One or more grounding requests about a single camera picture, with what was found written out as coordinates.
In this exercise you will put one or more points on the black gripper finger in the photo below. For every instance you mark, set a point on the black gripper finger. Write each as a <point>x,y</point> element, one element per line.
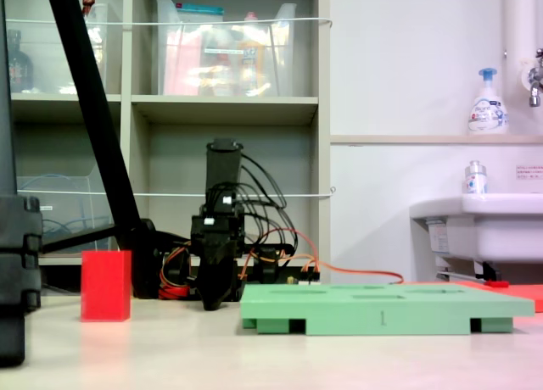
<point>214,280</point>

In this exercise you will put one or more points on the red square block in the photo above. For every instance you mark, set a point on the red square block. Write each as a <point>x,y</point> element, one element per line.
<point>106,286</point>

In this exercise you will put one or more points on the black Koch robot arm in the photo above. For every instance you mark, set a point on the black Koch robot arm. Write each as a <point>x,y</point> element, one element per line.
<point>222,165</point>

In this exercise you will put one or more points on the flat orange block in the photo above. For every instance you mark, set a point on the flat orange block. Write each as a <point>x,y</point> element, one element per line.
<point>526,294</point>

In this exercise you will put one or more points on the black table clamp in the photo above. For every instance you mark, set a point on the black table clamp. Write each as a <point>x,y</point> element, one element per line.
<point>268,271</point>

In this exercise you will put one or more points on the small circuit board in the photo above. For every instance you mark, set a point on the small circuit board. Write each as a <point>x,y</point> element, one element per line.
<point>307,282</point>

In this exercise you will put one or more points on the beige shelf unit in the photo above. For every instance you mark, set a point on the beige shelf unit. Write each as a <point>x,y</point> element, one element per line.
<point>225,104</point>

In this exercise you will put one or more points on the green shape sorting board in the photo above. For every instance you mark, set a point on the green shape sorting board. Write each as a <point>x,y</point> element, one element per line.
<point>339,313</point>

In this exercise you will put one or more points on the large clear storage bin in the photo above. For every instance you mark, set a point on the large clear storage bin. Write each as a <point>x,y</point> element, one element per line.
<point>191,68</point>

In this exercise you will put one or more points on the pink packet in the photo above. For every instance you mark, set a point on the pink packet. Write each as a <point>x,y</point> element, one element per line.
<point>178,68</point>

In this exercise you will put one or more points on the orange bottle pink cap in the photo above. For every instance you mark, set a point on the orange bottle pink cap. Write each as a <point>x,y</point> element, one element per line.
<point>250,59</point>

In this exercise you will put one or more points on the narrow clear storage bin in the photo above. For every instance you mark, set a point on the narrow clear storage bin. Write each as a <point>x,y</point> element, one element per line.
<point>111,46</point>

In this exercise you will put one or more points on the white sink sticker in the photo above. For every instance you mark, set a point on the white sink sticker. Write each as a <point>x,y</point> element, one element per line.
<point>438,237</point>

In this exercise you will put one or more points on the teal topped plastic pouch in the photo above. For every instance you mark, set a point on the teal topped plastic pouch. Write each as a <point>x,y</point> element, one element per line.
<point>199,10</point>

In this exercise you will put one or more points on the small clear sanitizer bottle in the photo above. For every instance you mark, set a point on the small clear sanitizer bottle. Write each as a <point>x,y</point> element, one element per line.
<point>475,182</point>

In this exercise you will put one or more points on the dark glass bottle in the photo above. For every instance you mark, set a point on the dark glass bottle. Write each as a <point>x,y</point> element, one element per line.
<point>19,68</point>

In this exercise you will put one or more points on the red capped bottle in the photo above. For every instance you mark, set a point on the red capped bottle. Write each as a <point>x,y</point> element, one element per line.
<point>88,0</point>

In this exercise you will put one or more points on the white sink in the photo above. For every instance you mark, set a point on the white sink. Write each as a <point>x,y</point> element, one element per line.
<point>500,233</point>

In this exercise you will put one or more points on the small red piece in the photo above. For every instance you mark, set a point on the small red piece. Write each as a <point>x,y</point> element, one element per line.
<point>497,284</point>

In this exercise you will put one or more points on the white blue soap pump bottle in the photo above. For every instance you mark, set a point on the white blue soap pump bottle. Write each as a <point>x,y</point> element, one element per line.
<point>488,114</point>

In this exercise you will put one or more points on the white notice red text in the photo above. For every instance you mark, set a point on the white notice red text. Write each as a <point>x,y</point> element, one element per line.
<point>530,172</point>

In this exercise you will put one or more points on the metal faucet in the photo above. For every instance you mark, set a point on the metal faucet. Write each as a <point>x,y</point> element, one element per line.
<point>535,85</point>

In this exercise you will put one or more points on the dark grey upright post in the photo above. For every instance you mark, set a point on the dark grey upright post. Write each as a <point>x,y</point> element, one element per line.
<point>6,110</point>

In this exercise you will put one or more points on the black sink bracket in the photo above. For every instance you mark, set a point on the black sink bracket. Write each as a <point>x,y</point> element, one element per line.
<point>488,271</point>

